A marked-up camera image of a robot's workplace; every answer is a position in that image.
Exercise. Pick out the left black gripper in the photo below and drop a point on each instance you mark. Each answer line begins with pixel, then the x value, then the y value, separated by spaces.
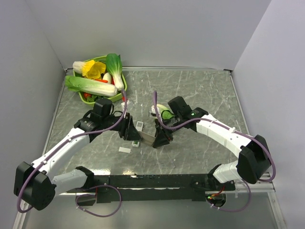
pixel 127 130

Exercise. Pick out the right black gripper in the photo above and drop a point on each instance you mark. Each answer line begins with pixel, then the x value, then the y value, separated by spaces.
pixel 161 139

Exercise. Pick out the white universal AC remote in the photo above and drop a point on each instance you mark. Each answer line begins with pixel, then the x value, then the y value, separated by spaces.
pixel 147 139

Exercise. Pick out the white battery cover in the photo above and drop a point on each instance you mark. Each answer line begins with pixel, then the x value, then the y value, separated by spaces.
pixel 124 150

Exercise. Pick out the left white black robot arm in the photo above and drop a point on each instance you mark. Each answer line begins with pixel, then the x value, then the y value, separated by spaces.
pixel 37 183

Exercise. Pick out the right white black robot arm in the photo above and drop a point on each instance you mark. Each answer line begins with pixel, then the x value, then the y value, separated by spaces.
pixel 252 153

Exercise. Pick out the green napa cabbage half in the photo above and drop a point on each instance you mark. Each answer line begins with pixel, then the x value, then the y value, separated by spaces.
pixel 164 112

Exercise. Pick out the red chili pepper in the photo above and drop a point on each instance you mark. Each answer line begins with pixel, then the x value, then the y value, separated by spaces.
pixel 101 80

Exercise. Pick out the white radish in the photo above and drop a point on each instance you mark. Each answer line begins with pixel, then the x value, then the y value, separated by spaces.
pixel 107 78

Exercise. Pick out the long green white cabbage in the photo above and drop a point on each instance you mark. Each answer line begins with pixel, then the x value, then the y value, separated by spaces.
pixel 78 84

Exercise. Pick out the green white bok choy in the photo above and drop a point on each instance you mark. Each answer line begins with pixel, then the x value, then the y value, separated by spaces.
pixel 114 67

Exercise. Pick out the yellow leafed cabbage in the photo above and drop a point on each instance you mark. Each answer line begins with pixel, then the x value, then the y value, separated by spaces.
pixel 90 70

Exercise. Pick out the green plastic basket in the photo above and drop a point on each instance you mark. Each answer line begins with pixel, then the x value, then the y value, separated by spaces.
pixel 90 98

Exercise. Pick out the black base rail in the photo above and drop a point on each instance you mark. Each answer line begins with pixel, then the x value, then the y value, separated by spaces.
pixel 154 187

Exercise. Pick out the aluminium frame rail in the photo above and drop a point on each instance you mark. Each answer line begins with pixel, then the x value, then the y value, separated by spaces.
pixel 260 186

